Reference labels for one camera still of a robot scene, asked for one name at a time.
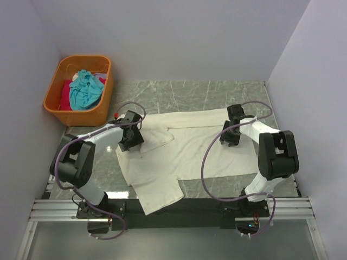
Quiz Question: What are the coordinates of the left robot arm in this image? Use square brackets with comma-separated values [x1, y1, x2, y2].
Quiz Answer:
[49, 110, 144, 211]

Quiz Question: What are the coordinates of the teal t shirt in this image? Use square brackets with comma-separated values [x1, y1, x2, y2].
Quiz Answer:
[69, 70, 105, 111]

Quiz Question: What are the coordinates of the lavender cloth in basket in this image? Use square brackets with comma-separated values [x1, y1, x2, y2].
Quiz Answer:
[93, 73, 107, 79]

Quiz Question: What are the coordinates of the orange plastic basket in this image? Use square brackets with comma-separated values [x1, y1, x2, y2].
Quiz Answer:
[43, 55, 114, 126]

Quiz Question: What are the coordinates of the aluminium frame rail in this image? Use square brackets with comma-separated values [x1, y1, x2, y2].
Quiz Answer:
[16, 173, 326, 260]

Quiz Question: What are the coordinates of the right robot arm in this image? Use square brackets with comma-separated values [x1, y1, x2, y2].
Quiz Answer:
[219, 104, 299, 216]

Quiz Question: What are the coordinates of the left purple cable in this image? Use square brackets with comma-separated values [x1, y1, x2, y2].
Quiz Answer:
[54, 101, 147, 241]

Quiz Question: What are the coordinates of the black base beam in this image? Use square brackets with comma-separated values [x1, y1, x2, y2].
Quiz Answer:
[76, 198, 272, 232]

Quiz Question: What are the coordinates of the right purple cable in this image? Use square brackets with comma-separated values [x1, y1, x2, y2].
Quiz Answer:
[200, 101, 277, 239]

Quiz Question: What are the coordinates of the white t shirt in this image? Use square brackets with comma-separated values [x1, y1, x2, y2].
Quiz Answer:
[116, 109, 258, 215]

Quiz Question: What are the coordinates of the red t shirt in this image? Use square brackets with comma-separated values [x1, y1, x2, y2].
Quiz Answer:
[60, 78, 106, 111]

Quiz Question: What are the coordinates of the purple cable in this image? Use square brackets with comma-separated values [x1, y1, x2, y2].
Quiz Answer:
[200, 101, 277, 239]
[54, 101, 147, 241]

